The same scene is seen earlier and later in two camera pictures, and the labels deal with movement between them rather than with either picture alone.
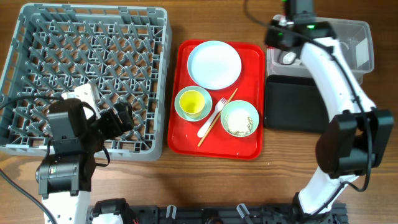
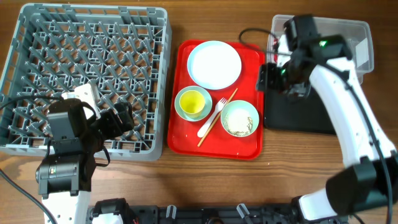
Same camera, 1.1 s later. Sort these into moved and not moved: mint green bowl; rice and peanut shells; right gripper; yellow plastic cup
Moved: right gripper
Not moved: mint green bowl; yellow plastic cup; rice and peanut shells
